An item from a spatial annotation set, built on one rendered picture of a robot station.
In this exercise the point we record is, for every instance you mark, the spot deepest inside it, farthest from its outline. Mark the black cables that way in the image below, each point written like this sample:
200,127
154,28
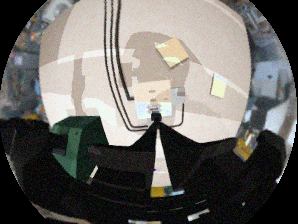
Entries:
176,94

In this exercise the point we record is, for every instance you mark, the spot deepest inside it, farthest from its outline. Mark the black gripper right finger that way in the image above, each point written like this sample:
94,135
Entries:
183,156

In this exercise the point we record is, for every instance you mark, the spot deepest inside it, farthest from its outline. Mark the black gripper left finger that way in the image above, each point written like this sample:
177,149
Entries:
138,157

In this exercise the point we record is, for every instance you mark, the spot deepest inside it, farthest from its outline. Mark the white cube with black cable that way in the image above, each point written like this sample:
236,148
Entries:
152,93

